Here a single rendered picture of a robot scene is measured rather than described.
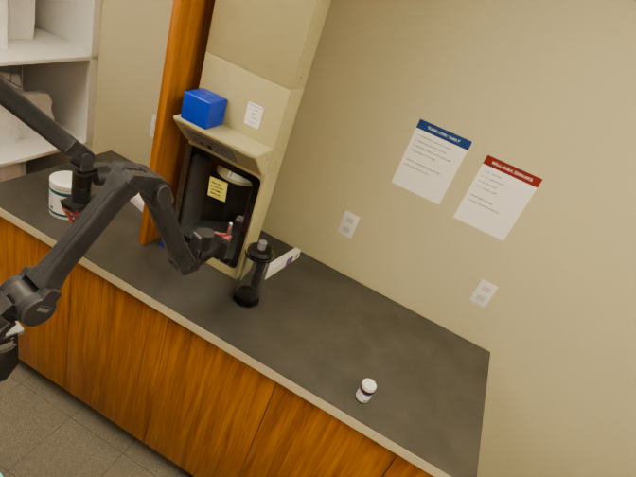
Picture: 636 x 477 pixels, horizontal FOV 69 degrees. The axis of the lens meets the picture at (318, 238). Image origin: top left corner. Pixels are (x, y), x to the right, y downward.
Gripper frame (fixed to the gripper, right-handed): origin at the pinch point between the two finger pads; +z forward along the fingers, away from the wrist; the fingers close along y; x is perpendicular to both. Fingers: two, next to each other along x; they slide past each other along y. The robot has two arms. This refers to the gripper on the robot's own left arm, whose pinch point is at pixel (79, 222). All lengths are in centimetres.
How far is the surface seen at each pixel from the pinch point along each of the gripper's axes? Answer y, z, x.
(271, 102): 33, -55, -41
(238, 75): 33, -58, -27
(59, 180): 15.1, 1.2, 25.8
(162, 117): 23.9, -37.0, -8.3
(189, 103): 22, -47, -19
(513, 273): 76, -20, -140
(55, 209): 12.3, 12.4, 24.1
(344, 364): 22, 16, -99
